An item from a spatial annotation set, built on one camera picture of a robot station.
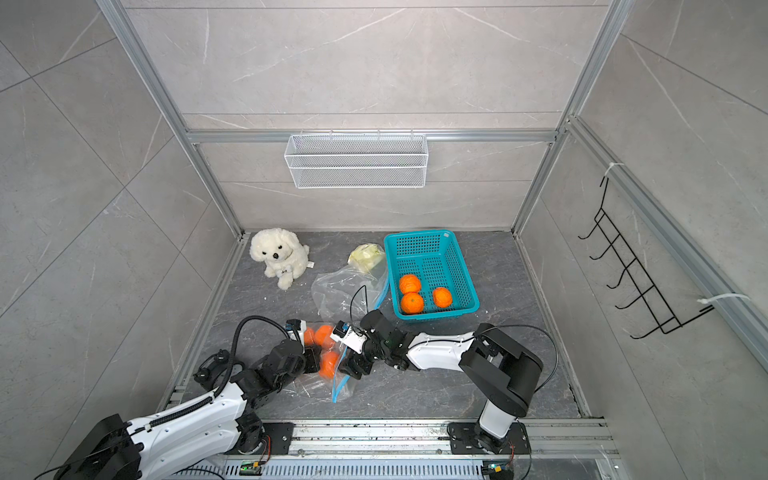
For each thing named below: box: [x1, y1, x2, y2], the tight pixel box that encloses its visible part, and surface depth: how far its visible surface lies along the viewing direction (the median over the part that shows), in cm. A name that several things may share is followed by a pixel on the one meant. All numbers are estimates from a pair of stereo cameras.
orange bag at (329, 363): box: [319, 351, 339, 380], surface depth 80 cm
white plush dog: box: [250, 228, 315, 290], surface depth 95 cm
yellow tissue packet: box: [347, 243, 385, 273], surface depth 109 cm
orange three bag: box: [433, 287, 453, 308], surface depth 96 cm
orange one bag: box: [402, 292, 424, 314], surface depth 94 cm
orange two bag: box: [400, 274, 421, 294], surface depth 98 cm
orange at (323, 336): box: [314, 325, 334, 349], surface depth 87 cm
